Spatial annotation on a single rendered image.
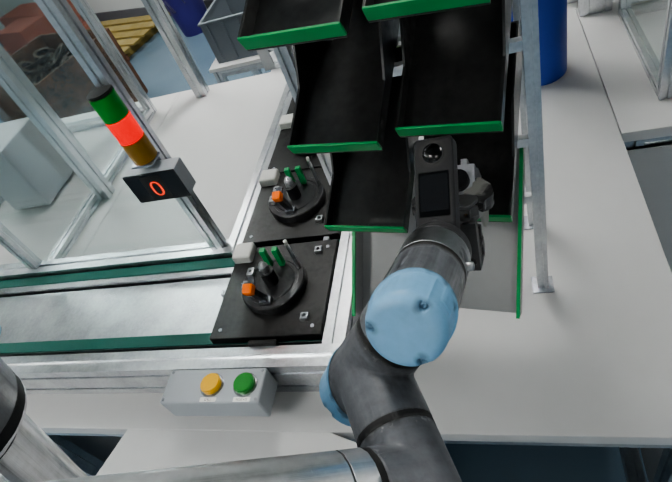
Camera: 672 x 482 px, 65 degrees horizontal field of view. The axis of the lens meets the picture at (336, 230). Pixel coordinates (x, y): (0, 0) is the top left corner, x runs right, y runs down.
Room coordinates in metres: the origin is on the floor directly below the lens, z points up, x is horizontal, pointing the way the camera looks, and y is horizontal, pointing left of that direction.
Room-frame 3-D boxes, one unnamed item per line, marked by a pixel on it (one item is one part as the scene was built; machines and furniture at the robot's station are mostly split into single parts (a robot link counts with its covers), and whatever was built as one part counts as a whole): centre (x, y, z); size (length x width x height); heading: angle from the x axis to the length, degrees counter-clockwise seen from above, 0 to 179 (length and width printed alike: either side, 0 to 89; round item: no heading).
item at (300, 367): (0.75, 0.48, 0.91); 0.89 x 0.06 x 0.11; 65
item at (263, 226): (1.00, 0.06, 1.01); 0.24 x 0.24 x 0.13; 65
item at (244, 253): (0.90, 0.21, 0.97); 0.05 x 0.05 x 0.04; 65
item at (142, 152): (0.95, 0.29, 1.29); 0.05 x 0.05 x 0.05
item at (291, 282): (0.77, 0.16, 0.98); 0.14 x 0.14 x 0.02
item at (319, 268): (0.77, 0.16, 0.96); 0.24 x 0.24 x 0.02; 65
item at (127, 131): (0.95, 0.29, 1.34); 0.05 x 0.05 x 0.05
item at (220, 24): (2.89, -0.14, 0.73); 0.62 x 0.42 x 0.23; 65
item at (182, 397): (0.61, 0.33, 0.93); 0.21 x 0.07 x 0.06; 65
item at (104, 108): (0.95, 0.29, 1.39); 0.05 x 0.05 x 0.05
